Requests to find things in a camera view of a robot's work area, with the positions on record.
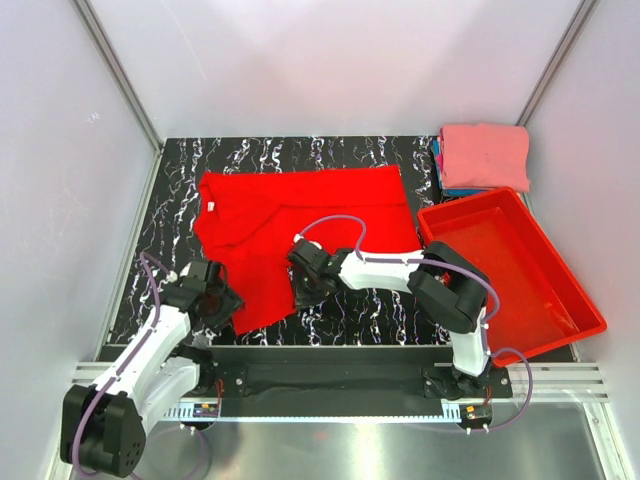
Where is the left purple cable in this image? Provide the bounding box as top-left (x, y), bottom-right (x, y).
top-left (69, 251), bottom-right (211, 480)

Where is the aluminium frame post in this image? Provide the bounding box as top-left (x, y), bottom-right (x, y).
top-left (515, 0), bottom-right (599, 128)
top-left (70, 0), bottom-right (164, 154)

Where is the right aluminium frame post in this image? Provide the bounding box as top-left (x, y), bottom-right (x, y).
top-left (515, 0), bottom-right (599, 128)

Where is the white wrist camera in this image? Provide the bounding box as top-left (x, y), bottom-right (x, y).
top-left (293, 234), bottom-right (323, 250)
top-left (167, 262), bottom-right (192, 283)

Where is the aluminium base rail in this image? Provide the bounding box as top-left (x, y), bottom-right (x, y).
top-left (71, 362), bottom-right (609, 403)

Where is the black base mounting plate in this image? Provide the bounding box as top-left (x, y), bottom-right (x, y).
top-left (149, 344), bottom-right (513, 401)

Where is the black marble pattern mat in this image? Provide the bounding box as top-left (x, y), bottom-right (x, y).
top-left (135, 136), bottom-right (448, 346)

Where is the left aluminium frame post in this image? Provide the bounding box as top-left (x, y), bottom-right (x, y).
top-left (70, 0), bottom-right (164, 154)

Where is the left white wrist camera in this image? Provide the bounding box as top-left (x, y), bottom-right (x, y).
top-left (167, 262), bottom-right (192, 283)

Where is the red plastic bin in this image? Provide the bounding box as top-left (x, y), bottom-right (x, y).
top-left (417, 187), bottom-right (607, 358)

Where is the grey slotted cable duct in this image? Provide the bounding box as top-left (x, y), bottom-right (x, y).
top-left (160, 399), bottom-right (490, 425)

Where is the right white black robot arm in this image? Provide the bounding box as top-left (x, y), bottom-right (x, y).
top-left (287, 236), bottom-right (500, 380)

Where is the red t shirt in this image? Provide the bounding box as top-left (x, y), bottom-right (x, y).
top-left (194, 166), bottom-right (420, 335)

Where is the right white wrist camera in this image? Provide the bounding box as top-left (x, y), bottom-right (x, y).
top-left (293, 234), bottom-right (323, 250)

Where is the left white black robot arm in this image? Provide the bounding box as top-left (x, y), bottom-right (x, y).
top-left (59, 259), bottom-right (244, 478)

